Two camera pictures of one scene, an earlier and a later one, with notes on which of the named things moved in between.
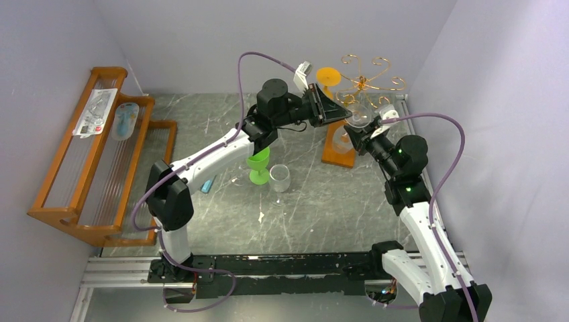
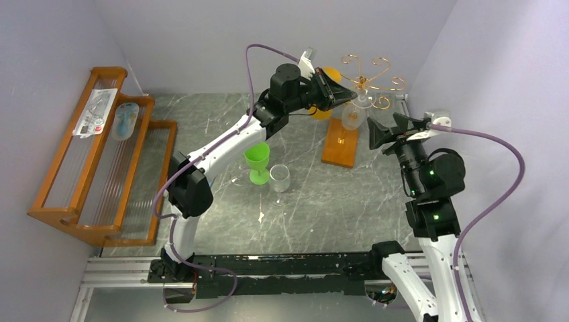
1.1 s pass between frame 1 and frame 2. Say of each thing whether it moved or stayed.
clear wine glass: moved
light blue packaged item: stayed
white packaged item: stayed
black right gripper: moved
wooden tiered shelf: stayed
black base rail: stayed
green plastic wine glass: stayed
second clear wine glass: stayed
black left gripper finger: moved
